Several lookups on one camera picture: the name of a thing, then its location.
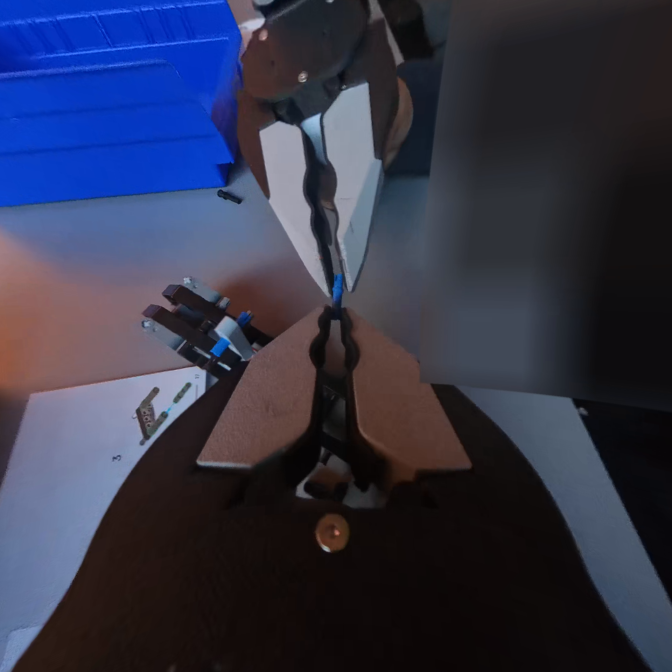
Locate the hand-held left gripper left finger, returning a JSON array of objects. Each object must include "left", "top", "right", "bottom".
[{"left": 196, "top": 306, "right": 330, "bottom": 476}]

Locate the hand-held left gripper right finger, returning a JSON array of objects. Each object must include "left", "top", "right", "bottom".
[{"left": 338, "top": 306, "right": 474, "bottom": 491}]

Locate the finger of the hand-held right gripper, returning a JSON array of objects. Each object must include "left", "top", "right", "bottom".
[
  {"left": 321, "top": 80, "right": 387, "bottom": 294},
  {"left": 259, "top": 117, "right": 339, "bottom": 296}
]

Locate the black grey lego assembly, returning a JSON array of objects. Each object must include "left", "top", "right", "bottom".
[{"left": 141, "top": 275, "right": 368, "bottom": 473}]

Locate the lego instruction booklet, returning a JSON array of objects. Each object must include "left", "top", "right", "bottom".
[{"left": 0, "top": 362, "right": 247, "bottom": 672}]

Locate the blue plastic bin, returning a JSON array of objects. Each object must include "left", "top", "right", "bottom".
[{"left": 0, "top": 0, "right": 243, "bottom": 208}]

